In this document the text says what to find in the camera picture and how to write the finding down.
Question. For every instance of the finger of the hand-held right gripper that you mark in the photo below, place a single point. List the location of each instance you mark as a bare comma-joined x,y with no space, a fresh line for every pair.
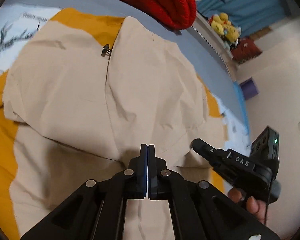
207,153

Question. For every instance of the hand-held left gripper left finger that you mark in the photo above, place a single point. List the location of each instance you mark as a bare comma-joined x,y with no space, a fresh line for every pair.
143,170

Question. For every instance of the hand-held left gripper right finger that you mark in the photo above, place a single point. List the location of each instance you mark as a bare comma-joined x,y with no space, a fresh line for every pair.
152,170

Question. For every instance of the beige and mustard jacket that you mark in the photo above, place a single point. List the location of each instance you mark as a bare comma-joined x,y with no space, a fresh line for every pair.
65,85

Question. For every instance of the person's right hand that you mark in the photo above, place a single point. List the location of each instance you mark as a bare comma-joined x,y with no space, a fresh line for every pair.
253,208

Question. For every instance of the purple box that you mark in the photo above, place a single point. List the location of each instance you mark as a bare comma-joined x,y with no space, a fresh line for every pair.
249,89

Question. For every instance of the bed with grey sheet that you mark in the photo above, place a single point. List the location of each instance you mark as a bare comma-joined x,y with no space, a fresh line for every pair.
202,62

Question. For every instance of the dark red bag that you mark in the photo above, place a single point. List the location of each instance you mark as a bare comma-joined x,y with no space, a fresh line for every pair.
246,48

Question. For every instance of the yellow plush toy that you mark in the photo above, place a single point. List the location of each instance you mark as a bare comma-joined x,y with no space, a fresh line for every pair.
232,33
221,22

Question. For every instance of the blue curtain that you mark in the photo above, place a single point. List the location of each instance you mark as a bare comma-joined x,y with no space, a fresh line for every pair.
252,5

